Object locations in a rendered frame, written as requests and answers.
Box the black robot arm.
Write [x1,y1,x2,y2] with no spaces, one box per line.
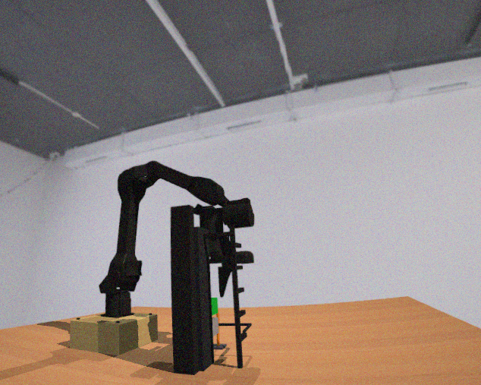
[99,160,254,318]

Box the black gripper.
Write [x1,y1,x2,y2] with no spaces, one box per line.
[208,229,254,297]

